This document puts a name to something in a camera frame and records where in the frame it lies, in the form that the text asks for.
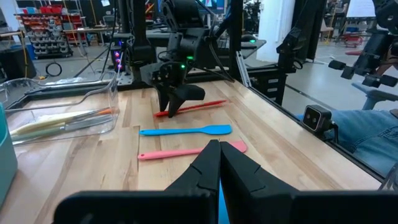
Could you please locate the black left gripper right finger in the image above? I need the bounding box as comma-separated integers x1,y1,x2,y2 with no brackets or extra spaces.
220,141,398,224

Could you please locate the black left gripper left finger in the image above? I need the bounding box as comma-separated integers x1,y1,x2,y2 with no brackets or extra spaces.
53,139,221,224

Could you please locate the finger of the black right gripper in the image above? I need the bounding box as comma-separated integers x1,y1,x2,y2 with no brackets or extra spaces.
157,87,171,112
167,83,206,118

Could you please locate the red silicone spatula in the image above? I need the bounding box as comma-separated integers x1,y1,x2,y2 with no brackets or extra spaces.
153,99,228,118

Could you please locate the blue silicone spatula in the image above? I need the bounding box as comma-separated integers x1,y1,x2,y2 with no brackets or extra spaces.
139,124,233,137

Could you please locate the pink silicone spatula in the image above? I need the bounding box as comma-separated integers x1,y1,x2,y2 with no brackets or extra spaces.
137,140,248,161

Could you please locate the orange handled utensil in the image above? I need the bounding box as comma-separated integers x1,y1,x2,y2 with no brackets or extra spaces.
79,107,121,121

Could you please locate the cream handled knife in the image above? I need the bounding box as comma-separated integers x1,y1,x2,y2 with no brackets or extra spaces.
9,108,94,136

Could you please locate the green handled knife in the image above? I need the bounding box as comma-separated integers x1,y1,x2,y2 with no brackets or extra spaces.
12,114,113,141

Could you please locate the computer tower with lights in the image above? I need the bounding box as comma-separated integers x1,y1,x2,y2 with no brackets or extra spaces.
110,45,126,73

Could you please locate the clear plastic bin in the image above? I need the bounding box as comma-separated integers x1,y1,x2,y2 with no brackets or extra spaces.
0,70,121,146

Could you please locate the black desk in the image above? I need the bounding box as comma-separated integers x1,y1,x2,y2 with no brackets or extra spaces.
113,26,267,60

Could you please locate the large monitor blue screen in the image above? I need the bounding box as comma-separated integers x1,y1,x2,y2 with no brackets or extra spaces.
198,0,226,14

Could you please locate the plain white pillar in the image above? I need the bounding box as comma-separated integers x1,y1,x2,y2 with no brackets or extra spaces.
256,0,296,63

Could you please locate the shelf with red bins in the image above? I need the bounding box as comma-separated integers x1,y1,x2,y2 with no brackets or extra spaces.
17,3,85,60

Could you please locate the person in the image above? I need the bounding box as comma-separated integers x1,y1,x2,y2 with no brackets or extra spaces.
295,108,398,177

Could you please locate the black storage box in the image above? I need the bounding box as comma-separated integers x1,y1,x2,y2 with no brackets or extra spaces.
0,45,37,82

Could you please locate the grey-blue chair armrest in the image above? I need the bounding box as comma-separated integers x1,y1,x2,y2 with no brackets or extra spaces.
351,81,398,111

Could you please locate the teal plastic bin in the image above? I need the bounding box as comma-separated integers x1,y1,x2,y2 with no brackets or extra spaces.
0,102,19,207

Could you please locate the black aluminium rig frame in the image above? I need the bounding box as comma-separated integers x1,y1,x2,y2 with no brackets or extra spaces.
6,0,386,183

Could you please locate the small black table-level camera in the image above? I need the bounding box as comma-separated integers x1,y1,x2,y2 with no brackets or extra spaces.
302,105,340,142

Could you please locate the black cable coil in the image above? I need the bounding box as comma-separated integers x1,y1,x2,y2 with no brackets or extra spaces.
45,61,63,77

